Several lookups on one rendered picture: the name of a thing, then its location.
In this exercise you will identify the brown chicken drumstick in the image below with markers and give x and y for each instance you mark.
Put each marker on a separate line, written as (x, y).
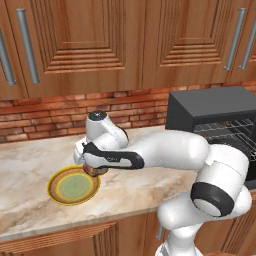
(95, 171)

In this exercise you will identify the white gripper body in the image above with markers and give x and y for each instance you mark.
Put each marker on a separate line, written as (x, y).
(78, 152)

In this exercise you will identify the black toaster oven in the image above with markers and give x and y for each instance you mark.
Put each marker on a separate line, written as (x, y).
(213, 103)

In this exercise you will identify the yellow rimmed green plate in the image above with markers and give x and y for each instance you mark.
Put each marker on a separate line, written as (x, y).
(71, 187)

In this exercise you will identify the wooden base cupboard door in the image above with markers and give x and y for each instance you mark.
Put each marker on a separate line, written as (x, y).
(136, 235)
(233, 238)
(60, 241)

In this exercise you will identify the wooden wall cupboard door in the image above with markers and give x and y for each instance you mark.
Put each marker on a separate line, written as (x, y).
(190, 36)
(250, 75)
(6, 90)
(83, 40)

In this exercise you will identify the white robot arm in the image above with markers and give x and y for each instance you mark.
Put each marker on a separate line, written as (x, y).
(173, 148)

